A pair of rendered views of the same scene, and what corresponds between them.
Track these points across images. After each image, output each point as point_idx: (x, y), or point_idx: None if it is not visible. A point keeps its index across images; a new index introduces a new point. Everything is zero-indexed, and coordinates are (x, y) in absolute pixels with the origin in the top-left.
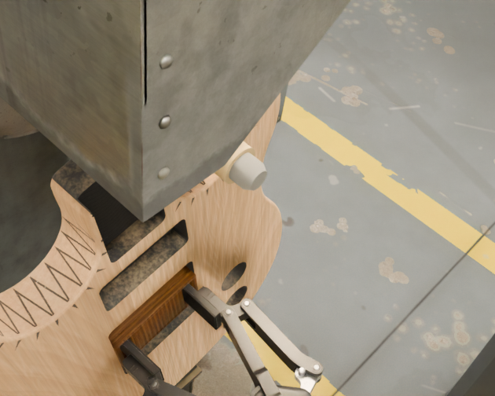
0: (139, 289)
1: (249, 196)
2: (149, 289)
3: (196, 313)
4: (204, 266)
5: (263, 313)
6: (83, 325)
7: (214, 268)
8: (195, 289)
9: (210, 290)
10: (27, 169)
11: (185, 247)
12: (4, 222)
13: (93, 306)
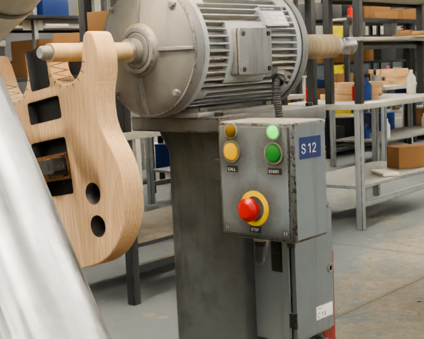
0: (42, 126)
1: (91, 118)
2: (46, 133)
3: (72, 198)
4: (72, 153)
5: (41, 161)
6: (22, 120)
7: (78, 163)
8: (60, 157)
9: (61, 161)
10: (214, 216)
11: (60, 120)
12: (198, 249)
13: (25, 112)
